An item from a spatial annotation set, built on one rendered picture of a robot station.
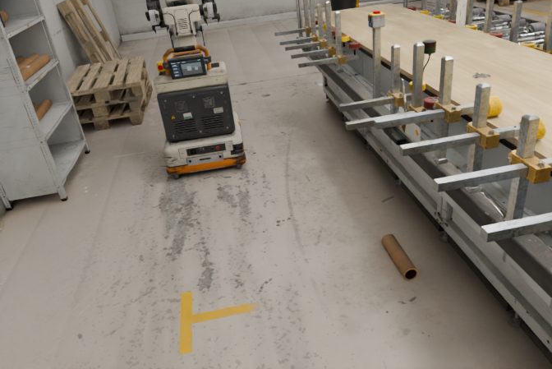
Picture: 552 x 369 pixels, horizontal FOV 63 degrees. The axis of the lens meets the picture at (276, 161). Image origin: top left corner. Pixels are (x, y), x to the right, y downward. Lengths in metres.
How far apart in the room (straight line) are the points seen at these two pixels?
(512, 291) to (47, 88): 3.80
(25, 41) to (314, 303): 3.20
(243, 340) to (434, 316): 0.90
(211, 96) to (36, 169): 1.39
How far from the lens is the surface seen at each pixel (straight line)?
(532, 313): 2.22
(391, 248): 2.57
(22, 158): 3.72
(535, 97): 2.30
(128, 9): 9.71
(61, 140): 4.58
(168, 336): 2.37
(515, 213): 1.68
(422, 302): 2.39
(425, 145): 1.63
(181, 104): 3.46
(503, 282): 2.32
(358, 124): 2.07
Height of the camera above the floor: 1.67
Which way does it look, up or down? 27 degrees down
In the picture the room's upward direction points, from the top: 7 degrees counter-clockwise
